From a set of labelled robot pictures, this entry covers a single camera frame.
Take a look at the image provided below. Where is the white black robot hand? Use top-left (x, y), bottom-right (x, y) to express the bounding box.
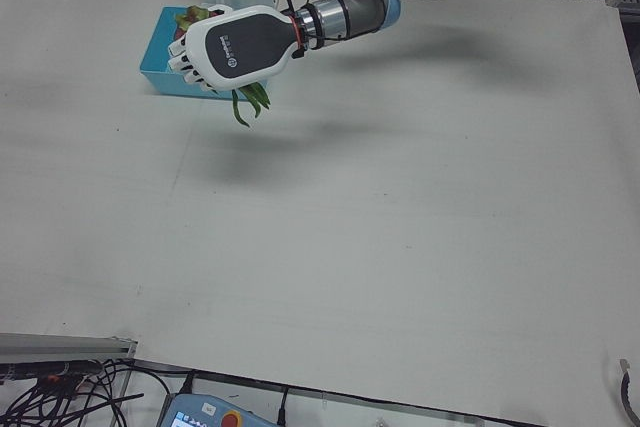
top-left (167, 3), bottom-right (306, 96)

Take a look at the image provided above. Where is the pink dragon fruit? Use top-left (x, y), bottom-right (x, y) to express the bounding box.
top-left (174, 5), bottom-right (271, 129)

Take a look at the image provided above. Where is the light blue plastic bin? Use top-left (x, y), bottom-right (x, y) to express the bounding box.
top-left (138, 5), bottom-right (271, 101)

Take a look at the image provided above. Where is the large grey teach pendant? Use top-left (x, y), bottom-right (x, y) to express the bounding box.
top-left (158, 390), bottom-right (281, 427)

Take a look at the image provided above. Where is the aluminium frame post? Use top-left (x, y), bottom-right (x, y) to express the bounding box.
top-left (0, 332), bottom-right (139, 361)

